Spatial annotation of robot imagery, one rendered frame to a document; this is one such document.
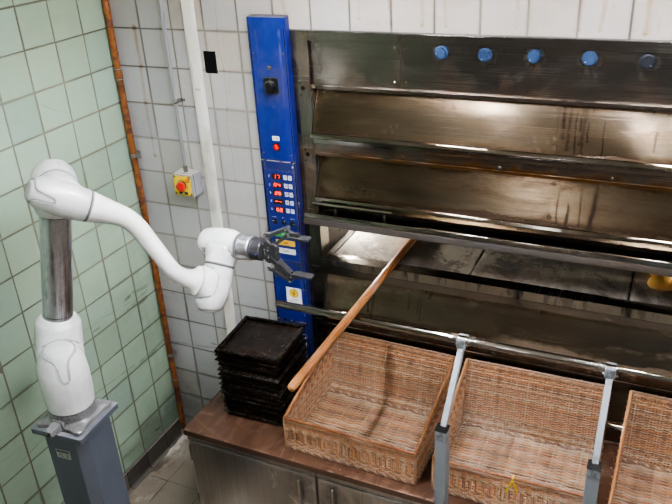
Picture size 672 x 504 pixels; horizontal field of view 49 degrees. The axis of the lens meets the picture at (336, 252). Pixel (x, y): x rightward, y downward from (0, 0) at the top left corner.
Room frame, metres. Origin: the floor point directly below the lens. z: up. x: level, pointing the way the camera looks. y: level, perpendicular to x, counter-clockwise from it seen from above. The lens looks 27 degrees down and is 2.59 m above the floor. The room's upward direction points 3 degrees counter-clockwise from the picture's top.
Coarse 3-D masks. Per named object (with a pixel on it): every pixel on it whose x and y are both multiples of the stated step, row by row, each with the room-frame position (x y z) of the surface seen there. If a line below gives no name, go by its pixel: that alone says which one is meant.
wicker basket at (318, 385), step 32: (352, 352) 2.63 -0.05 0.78; (384, 352) 2.57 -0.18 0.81; (320, 384) 2.56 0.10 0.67; (352, 384) 2.59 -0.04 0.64; (384, 384) 2.53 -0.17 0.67; (416, 384) 2.48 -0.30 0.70; (448, 384) 2.37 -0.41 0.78; (288, 416) 2.30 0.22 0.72; (320, 416) 2.45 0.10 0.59; (384, 416) 2.43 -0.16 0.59; (416, 416) 2.42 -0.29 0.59; (320, 448) 2.21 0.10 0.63; (352, 448) 2.15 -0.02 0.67; (384, 448) 2.09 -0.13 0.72; (416, 448) 2.06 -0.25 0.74; (416, 480) 2.04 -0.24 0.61
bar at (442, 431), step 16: (288, 304) 2.39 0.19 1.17; (352, 320) 2.27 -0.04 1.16; (368, 320) 2.25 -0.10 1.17; (384, 320) 2.24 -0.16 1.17; (432, 336) 2.14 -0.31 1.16; (448, 336) 2.12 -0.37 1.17; (464, 336) 2.11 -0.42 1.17; (512, 352) 2.02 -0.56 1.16; (528, 352) 2.00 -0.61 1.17; (544, 352) 1.99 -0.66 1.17; (592, 368) 1.91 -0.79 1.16; (608, 368) 1.89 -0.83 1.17; (608, 384) 1.87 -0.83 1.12; (448, 400) 1.97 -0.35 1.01; (608, 400) 1.83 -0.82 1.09; (448, 416) 1.94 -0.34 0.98; (448, 432) 1.91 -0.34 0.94; (448, 448) 1.91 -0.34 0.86; (448, 464) 1.91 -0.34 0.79; (592, 464) 1.70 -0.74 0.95; (448, 480) 1.92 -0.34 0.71; (592, 480) 1.68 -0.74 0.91; (592, 496) 1.68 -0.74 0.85
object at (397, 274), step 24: (336, 264) 2.71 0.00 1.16; (360, 264) 2.66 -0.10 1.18; (384, 264) 2.65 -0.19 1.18; (456, 288) 2.49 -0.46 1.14; (480, 288) 2.45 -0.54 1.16; (504, 288) 2.41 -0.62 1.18; (528, 288) 2.39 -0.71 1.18; (552, 288) 2.38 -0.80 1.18; (600, 312) 2.25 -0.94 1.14; (624, 312) 2.22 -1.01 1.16; (648, 312) 2.19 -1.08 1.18
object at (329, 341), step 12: (408, 240) 2.80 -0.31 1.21; (396, 264) 2.62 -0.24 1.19; (384, 276) 2.51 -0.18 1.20; (372, 288) 2.41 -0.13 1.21; (360, 300) 2.33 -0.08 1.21; (348, 312) 2.25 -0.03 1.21; (348, 324) 2.20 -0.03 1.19; (336, 336) 2.11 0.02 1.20; (324, 348) 2.04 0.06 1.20; (312, 360) 1.97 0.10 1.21; (300, 372) 1.91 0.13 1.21; (288, 384) 1.86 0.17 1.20; (300, 384) 1.88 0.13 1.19
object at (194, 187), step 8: (176, 176) 2.95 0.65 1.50; (184, 176) 2.93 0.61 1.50; (192, 176) 2.92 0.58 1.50; (200, 176) 2.97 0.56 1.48; (192, 184) 2.92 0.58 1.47; (200, 184) 2.97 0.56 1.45; (176, 192) 2.95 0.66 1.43; (184, 192) 2.93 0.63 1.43; (192, 192) 2.92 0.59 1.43; (200, 192) 2.96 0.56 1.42
